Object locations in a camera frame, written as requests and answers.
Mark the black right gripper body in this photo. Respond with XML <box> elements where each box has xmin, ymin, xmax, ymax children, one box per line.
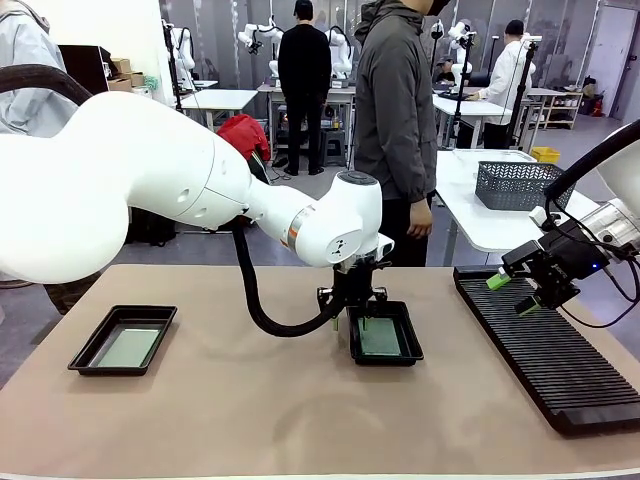
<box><xmin>538</xmin><ymin>218</ymin><xmax>612</xmax><ymax>290</ymax></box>

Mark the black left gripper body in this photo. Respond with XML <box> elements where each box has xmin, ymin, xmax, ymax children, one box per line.
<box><xmin>316</xmin><ymin>257</ymin><xmax>392</xmax><ymax>321</ymax></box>

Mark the green perforated circuit board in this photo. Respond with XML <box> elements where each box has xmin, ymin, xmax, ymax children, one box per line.
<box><xmin>357</xmin><ymin>317</ymin><xmax>404</xmax><ymax>357</ymax></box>

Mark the green glass plate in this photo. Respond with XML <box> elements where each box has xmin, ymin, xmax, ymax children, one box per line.
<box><xmin>94</xmin><ymin>327</ymin><xmax>166</xmax><ymax>369</ymax></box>

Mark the black ESD tray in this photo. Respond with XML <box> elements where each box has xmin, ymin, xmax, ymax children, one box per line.
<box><xmin>346</xmin><ymin>299</ymin><xmax>425</xmax><ymax>367</ymax></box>
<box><xmin>67</xmin><ymin>304</ymin><xmax>179</xmax><ymax>377</ymax></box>

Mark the grey jacket person right hand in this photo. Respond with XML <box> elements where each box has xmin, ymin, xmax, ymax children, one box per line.
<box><xmin>407</xmin><ymin>202</ymin><xmax>435</xmax><ymax>240</ymax></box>

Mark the large white table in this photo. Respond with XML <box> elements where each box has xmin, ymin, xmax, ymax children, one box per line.
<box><xmin>433</xmin><ymin>148</ymin><xmax>614</xmax><ymax>269</ymax></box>

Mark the grey plastic basket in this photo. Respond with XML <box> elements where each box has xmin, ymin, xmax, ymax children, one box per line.
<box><xmin>474</xmin><ymin>160</ymin><xmax>577</xmax><ymax>212</ymax></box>

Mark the black slotted rack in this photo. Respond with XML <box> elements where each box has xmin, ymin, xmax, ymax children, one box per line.
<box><xmin>453</xmin><ymin>264</ymin><xmax>640</xmax><ymax>439</ymax></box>

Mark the grey stool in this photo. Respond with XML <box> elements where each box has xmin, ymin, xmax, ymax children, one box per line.
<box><xmin>319</xmin><ymin>128</ymin><xmax>351</xmax><ymax>167</ymax></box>

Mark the white storage shelf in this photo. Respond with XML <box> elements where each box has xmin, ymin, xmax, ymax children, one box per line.
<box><xmin>542</xmin><ymin>88</ymin><xmax>585</xmax><ymax>131</ymax></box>

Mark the black tripod stand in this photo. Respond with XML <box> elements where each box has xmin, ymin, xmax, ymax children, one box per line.
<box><xmin>503</xmin><ymin>38</ymin><xmax>540</xmax><ymax>150</ymax></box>
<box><xmin>448</xmin><ymin>32</ymin><xmax>475</xmax><ymax>150</ymax></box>

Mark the person in grey jacket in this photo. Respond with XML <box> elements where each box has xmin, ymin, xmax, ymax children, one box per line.
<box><xmin>352</xmin><ymin>0</ymin><xmax>454</xmax><ymax>268</ymax></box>

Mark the person in white hoodie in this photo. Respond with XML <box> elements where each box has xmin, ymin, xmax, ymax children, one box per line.
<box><xmin>467</xmin><ymin>18</ymin><xmax>537</xmax><ymax>150</ymax></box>

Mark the red jacket on chair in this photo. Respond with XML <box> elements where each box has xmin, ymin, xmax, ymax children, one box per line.
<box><xmin>215</xmin><ymin>113</ymin><xmax>274</xmax><ymax>186</ymax></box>

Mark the black backpack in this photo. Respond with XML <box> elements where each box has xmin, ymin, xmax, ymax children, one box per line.
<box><xmin>124</xmin><ymin>207</ymin><xmax>179</xmax><ymax>249</ymax></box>

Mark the person in black clothes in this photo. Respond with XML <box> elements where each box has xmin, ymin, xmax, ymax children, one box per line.
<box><xmin>277</xmin><ymin>0</ymin><xmax>334</xmax><ymax>177</ymax></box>

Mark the white background table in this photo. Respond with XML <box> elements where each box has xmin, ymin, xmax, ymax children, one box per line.
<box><xmin>179</xmin><ymin>88</ymin><xmax>260</xmax><ymax>132</ymax></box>

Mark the black computer monitor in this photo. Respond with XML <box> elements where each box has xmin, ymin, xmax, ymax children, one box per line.
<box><xmin>58</xmin><ymin>43</ymin><xmax>110</xmax><ymax>97</ymax></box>

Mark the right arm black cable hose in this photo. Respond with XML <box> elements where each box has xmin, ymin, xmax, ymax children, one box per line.
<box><xmin>543</xmin><ymin>119</ymin><xmax>640</xmax><ymax>201</ymax></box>

